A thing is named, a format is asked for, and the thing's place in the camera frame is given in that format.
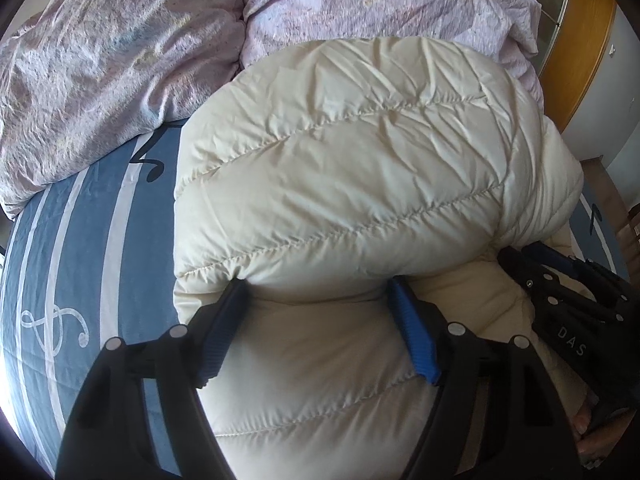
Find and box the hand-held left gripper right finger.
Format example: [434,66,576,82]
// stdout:
[389,277,584,480]

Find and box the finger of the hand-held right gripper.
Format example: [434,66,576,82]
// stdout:
[525,241,632,292]
[497,246,557,307]

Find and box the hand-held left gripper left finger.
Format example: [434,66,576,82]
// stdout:
[55,279,249,480]

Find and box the cream quilted down duvet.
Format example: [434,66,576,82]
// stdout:
[172,35,601,480]

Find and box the person's right hand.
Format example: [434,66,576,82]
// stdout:
[572,392,623,480]

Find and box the blue striped bedsheet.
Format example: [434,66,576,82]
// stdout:
[0,120,623,480]

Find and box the wooden framed door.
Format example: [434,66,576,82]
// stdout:
[500,0,619,135]

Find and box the left lilac pillow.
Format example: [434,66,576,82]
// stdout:
[0,0,547,221]

